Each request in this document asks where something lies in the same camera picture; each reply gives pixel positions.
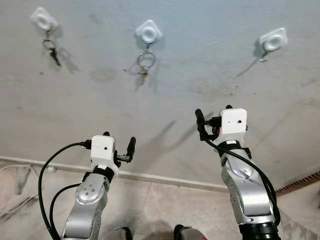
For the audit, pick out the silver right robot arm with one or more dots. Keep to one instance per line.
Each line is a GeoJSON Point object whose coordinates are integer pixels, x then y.
{"type": "Point", "coordinates": [250, 195]}

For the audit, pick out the robot right leg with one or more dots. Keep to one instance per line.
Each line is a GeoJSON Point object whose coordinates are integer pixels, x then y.
{"type": "Point", "coordinates": [187, 234]}

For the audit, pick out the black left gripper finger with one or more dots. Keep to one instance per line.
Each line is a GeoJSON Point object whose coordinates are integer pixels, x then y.
{"type": "Point", "coordinates": [131, 146]}
{"type": "Point", "coordinates": [106, 134]}

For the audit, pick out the robot leg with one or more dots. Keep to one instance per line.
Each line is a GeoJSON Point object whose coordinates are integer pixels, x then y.
{"type": "Point", "coordinates": [187, 234]}
{"type": "Point", "coordinates": [117, 235]}

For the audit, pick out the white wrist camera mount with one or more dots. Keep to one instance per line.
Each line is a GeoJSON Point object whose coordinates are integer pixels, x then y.
{"type": "Point", "coordinates": [102, 150]}
{"type": "Point", "coordinates": [233, 125]}

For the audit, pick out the white adhesive wall hook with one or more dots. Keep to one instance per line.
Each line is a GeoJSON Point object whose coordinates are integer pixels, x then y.
{"type": "Point", "coordinates": [274, 40]}
{"type": "Point", "coordinates": [42, 20]}
{"type": "Point", "coordinates": [148, 33]}

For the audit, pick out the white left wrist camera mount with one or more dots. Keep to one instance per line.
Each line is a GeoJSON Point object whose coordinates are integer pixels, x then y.
{"type": "Point", "coordinates": [102, 150]}

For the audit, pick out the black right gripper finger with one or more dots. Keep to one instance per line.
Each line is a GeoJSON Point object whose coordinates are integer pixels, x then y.
{"type": "Point", "coordinates": [228, 106]}
{"type": "Point", "coordinates": [199, 120]}

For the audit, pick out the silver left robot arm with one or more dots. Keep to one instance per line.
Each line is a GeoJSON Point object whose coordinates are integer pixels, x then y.
{"type": "Point", "coordinates": [87, 200]}

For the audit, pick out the white skirting strip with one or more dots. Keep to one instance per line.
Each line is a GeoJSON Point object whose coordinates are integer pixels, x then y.
{"type": "Point", "coordinates": [150, 177]}

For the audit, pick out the red brick wall edge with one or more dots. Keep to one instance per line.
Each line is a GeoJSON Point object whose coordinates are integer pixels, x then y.
{"type": "Point", "coordinates": [300, 182]}

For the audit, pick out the robot left leg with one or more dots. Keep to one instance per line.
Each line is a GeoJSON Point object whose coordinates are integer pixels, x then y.
{"type": "Point", "coordinates": [117, 235]}

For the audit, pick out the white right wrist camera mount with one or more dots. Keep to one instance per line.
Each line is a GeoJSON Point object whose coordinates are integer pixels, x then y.
{"type": "Point", "coordinates": [233, 125]}

